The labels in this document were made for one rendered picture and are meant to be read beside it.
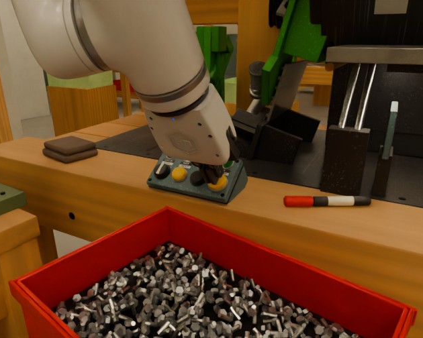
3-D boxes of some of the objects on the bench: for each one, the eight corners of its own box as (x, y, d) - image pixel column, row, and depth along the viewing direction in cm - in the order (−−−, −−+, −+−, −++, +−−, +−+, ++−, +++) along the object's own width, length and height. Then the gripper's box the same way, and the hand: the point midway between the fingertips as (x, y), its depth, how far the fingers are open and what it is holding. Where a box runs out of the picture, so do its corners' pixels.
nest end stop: (254, 146, 75) (254, 134, 71) (230, 136, 77) (228, 123, 73) (256, 142, 76) (257, 129, 71) (232, 132, 77) (231, 119, 73)
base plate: (852, 302, 37) (865, 286, 36) (85, 153, 84) (84, 145, 83) (632, 173, 71) (636, 163, 71) (178, 119, 118) (178, 113, 118)
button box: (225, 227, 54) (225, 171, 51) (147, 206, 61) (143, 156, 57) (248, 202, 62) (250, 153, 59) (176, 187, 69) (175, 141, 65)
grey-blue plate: (384, 199, 55) (401, 111, 50) (370, 196, 56) (386, 110, 51) (387, 179, 63) (401, 101, 58) (374, 177, 64) (388, 100, 59)
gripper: (246, 64, 38) (268, 165, 52) (136, 60, 44) (183, 151, 58) (221, 114, 34) (252, 207, 48) (105, 102, 41) (163, 187, 55)
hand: (211, 169), depth 52 cm, fingers closed
